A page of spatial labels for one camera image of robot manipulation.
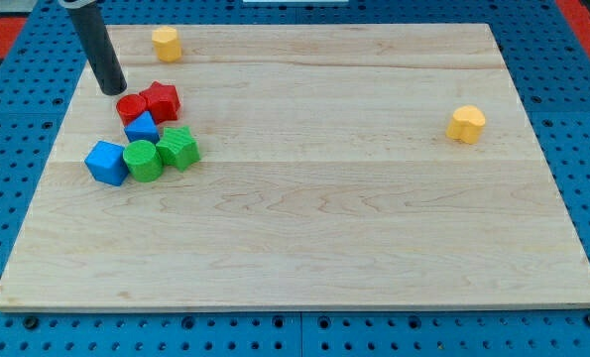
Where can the yellow heart block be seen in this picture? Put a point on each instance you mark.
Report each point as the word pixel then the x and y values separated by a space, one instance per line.
pixel 466 124

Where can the blue cube block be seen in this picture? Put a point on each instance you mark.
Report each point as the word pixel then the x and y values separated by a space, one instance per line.
pixel 105 163

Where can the red cylinder block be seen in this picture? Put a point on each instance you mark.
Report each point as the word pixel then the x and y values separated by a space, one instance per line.
pixel 130 107

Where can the yellow hexagon block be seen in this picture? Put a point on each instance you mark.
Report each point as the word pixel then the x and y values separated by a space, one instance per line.
pixel 166 43

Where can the light wooden board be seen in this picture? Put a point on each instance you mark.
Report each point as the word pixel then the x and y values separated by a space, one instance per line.
pixel 326 182

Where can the green cylinder block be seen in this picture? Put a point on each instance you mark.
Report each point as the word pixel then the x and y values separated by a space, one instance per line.
pixel 143 161

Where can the red star block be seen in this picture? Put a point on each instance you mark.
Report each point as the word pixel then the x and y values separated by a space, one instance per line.
pixel 162 102

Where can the blue triangular block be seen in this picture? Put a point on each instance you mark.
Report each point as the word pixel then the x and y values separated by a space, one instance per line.
pixel 142 128

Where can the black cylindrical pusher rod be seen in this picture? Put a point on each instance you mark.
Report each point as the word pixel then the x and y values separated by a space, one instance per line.
pixel 89 25

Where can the green star block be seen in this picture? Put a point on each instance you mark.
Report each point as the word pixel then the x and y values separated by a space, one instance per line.
pixel 178 148

